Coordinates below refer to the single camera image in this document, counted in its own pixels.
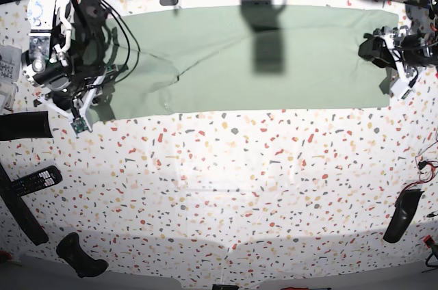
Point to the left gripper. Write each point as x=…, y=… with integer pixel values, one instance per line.
x=402, y=51

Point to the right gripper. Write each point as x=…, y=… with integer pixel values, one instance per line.
x=75, y=107

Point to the light green T-shirt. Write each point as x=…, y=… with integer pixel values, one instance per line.
x=248, y=57

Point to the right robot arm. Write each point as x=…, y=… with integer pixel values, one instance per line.
x=66, y=60

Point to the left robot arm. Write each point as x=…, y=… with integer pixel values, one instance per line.
x=431, y=30

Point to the black cylindrical sleeve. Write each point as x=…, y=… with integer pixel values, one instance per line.
x=25, y=125

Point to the black remote control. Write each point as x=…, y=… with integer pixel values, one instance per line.
x=42, y=179

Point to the long black bar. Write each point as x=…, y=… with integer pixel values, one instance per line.
x=21, y=213

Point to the black curved handle right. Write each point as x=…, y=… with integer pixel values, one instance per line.
x=405, y=210

